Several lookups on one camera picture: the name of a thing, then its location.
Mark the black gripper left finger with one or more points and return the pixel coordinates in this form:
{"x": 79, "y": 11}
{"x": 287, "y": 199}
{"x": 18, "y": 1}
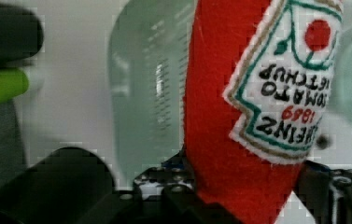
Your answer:
{"x": 165, "y": 194}

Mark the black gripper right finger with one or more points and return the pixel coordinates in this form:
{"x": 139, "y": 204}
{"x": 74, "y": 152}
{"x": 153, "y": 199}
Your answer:
{"x": 326, "y": 193}

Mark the red plush ketchup bottle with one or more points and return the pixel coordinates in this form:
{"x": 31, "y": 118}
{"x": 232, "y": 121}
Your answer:
{"x": 259, "y": 80}

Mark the green plastic strainer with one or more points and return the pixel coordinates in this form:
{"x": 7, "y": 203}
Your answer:
{"x": 147, "y": 66}

